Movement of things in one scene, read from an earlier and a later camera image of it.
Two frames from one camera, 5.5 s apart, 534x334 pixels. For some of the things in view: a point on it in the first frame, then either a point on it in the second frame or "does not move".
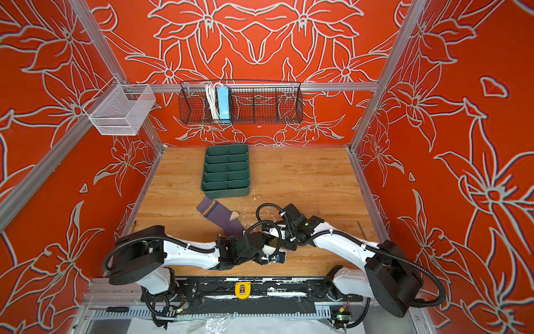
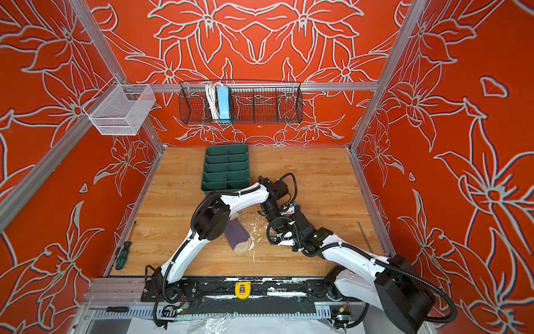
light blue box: (224, 104) does not move
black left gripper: (267, 240) to (275, 223)
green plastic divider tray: (226, 172) does not move
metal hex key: (361, 230) does not move
